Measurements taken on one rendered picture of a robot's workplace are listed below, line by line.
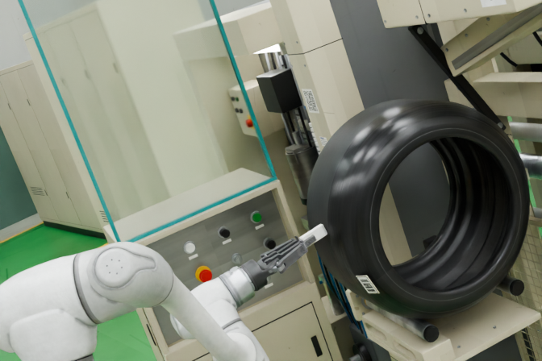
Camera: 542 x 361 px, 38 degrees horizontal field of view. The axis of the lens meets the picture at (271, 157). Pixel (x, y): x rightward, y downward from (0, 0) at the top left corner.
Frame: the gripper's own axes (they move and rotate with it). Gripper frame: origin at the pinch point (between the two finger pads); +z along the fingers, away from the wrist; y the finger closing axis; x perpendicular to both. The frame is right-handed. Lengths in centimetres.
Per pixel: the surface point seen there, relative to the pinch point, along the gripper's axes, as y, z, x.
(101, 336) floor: 346, -72, 115
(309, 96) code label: 32.1, 27.4, -24.6
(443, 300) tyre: -12.1, 19.2, 29.7
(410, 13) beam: 8, 55, -35
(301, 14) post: 26, 34, -47
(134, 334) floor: 323, -53, 118
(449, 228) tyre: 16, 42, 28
